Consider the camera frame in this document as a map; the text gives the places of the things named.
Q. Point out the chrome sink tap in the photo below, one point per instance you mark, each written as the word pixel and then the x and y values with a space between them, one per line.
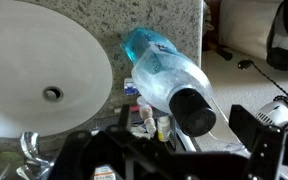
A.
pixel 34 156

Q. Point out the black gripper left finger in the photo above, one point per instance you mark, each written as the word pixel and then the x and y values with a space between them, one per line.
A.
pixel 94 153

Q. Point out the granite top vanity cabinet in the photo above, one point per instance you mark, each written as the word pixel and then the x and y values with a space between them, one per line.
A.
pixel 164 16

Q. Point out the small pink white tube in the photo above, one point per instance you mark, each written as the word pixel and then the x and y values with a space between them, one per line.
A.
pixel 146 115

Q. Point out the white oval sink basin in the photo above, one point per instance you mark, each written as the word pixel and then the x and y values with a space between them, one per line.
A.
pixel 34 66

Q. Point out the small blue white packet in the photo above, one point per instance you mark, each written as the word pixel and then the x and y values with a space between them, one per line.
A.
pixel 130 86

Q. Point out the small white yellow bottle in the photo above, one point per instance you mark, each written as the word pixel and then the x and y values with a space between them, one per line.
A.
pixel 163 128

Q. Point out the blue mouthwash bottle black cap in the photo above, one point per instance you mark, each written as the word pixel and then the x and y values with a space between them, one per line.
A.
pixel 165 78

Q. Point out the white hair dryer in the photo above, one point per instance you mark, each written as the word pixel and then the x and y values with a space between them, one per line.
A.
pixel 277 111

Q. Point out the white tube orange label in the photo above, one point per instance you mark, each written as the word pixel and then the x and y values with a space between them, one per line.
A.
pixel 103 172

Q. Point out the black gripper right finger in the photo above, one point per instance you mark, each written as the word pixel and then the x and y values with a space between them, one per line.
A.
pixel 267 150

